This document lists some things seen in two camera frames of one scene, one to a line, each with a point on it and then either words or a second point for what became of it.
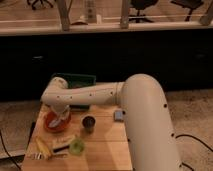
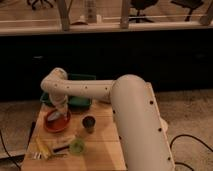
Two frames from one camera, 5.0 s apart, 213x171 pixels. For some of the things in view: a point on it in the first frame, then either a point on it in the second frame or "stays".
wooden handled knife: (60, 148) stays
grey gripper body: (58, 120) to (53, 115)
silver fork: (41, 155) stays
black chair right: (189, 4) stays
